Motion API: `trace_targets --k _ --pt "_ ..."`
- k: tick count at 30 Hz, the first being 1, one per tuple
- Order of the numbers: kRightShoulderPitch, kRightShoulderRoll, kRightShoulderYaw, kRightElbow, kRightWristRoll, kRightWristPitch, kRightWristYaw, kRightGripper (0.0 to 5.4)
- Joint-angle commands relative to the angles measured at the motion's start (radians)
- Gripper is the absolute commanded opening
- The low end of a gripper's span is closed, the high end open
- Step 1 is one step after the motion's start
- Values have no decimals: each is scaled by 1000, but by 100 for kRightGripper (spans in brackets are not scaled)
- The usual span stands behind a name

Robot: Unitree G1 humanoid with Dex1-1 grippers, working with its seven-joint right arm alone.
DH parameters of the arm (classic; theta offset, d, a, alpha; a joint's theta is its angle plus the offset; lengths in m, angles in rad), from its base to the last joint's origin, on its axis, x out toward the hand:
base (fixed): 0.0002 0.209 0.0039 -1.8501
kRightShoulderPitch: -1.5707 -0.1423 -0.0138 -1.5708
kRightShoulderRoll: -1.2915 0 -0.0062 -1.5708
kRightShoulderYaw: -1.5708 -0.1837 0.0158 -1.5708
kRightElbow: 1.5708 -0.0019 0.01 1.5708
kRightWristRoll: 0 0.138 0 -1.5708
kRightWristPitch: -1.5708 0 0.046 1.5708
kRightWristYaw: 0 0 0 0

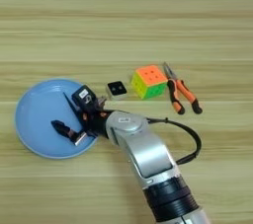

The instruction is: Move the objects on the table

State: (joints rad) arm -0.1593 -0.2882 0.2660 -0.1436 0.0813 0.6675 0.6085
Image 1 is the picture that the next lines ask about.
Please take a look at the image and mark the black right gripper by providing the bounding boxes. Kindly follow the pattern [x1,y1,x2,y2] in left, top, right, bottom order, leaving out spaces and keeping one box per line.
[50,91,111,147]

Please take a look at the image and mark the blue round plate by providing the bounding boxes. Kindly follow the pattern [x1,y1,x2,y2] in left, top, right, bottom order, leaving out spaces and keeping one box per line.
[14,78,100,160]

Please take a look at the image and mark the orange and black pliers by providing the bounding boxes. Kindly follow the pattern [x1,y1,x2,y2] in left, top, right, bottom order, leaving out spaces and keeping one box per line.
[162,61,204,115]

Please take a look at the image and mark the black box with white label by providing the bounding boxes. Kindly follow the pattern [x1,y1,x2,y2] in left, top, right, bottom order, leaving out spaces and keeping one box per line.
[71,84,98,106]

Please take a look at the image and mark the small black and white box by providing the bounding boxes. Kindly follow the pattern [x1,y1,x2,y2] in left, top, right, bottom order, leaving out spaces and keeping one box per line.
[105,80,128,102]

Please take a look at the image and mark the colourful puzzle cube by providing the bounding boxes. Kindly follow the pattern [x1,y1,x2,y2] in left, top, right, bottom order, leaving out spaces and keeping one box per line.
[130,64,169,101]

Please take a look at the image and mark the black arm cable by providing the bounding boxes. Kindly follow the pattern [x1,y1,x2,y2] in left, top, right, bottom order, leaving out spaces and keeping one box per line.
[146,116,203,166]

